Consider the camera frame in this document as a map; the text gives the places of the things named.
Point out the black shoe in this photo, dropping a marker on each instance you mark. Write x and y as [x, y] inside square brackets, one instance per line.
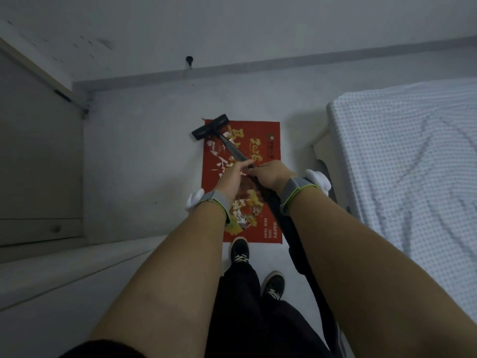
[239, 251]
[274, 285]

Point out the brown wooden door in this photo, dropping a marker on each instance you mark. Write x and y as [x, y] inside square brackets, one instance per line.
[37, 164]

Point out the grey left wrist band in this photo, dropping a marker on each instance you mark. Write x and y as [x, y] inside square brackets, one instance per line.
[218, 201]

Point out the white left wrist tracker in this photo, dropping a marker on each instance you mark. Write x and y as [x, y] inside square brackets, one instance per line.
[194, 201]

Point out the white wardrobe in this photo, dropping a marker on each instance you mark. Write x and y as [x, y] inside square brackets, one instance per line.
[56, 294]

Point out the black left shoe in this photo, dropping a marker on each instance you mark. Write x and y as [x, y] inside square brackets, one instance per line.
[239, 251]

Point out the white right wrist tracker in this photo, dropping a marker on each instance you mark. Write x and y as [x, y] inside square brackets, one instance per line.
[318, 180]

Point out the grey wrist band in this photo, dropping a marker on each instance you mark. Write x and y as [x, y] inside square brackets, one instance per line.
[292, 191]
[218, 201]

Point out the grey right wrist band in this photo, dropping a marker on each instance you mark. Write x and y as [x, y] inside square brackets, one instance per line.
[292, 191]

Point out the black right shoe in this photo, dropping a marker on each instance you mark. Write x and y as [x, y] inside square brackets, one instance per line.
[274, 285]

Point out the person's right hand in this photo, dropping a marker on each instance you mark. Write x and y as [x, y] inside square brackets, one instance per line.
[275, 175]

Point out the scattered paper scraps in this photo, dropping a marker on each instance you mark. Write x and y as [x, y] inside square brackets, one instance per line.
[242, 216]

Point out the red poster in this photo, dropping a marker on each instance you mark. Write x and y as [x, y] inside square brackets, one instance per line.
[261, 127]

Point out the person's left hand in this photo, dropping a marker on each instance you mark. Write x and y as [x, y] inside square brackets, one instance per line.
[231, 182]

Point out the person's right forearm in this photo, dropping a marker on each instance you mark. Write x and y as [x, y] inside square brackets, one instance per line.
[372, 279]

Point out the black striped trousers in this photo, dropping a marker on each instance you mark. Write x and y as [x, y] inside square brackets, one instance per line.
[242, 320]

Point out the bed with checked sheet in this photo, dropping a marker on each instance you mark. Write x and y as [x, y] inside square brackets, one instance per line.
[410, 164]

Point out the black door stopper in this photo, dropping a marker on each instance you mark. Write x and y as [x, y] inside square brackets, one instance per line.
[189, 58]

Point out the person's left forearm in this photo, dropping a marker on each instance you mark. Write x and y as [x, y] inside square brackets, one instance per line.
[175, 279]

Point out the white bed frame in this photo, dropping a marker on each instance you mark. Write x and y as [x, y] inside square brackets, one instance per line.
[326, 152]

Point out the white wrist tracker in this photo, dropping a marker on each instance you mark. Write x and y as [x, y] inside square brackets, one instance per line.
[194, 201]
[318, 180]

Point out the black shirt sleeve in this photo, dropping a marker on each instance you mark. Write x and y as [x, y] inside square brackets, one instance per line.
[104, 350]

